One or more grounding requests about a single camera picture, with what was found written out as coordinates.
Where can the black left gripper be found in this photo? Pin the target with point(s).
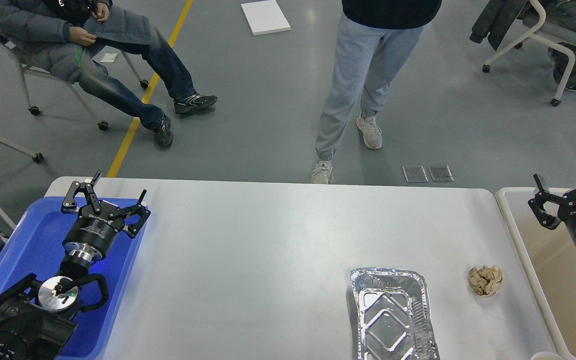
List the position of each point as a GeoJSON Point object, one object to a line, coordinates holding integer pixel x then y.
{"type": "Point", "coordinates": [92, 227]}

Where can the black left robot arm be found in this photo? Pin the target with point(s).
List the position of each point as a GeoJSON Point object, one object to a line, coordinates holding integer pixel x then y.
{"type": "Point", "coordinates": [63, 273]}

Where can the beige plastic bin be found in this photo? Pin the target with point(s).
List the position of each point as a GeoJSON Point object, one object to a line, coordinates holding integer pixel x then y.
{"type": "Point", "coordinates": [548, 258]}

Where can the blue plastic tray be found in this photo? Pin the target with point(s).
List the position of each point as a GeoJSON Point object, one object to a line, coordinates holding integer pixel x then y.
{"type": "Point", "coordinates": [36, 247]}

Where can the crumpled brown paper ball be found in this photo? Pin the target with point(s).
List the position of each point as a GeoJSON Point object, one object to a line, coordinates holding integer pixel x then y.
{"type": "Point", "coordinates": [486, 281]}

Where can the right metal floor plate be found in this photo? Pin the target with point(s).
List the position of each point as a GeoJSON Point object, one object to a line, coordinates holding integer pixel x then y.
{"type": "Point", "coordinates": [441, 173]}

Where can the metal floor plate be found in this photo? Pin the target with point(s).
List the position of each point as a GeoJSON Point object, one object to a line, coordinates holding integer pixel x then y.
{"type": "Point", "coordinates": [441, 173]}
{"type": "Point", "coordinates": [415, 174]}

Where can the small paper on floor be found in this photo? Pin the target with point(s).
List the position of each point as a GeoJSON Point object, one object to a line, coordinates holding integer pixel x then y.
{"type": "Point", "coordinates": [108, 57]}

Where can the left metal floor plate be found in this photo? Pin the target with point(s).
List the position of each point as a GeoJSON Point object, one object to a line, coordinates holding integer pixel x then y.
{"type": "Point", "coordinates": [415, 174]}

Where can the seated person in grey coat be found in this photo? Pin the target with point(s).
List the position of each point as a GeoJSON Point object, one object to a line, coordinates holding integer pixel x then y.
{"type": "Point", "coordinates": [63, 37]}

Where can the dark jacket on chair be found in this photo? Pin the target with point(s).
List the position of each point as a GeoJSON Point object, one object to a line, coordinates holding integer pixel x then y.
{"type": "Point", "coordinates": [495, 20]}

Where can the aluminium foil tray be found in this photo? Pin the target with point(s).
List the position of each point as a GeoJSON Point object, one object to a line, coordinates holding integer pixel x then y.
{"type": "Point", "coordinates": [394, 318]}

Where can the standing person in grey sweatpants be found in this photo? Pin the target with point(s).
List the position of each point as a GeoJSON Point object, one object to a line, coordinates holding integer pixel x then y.
{"type": "Point", "coordinates": [374, 41]}

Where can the white board on floor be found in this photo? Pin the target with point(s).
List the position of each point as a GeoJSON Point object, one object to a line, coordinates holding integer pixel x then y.
{"type": "Point", "coordinates": [265, 17]}

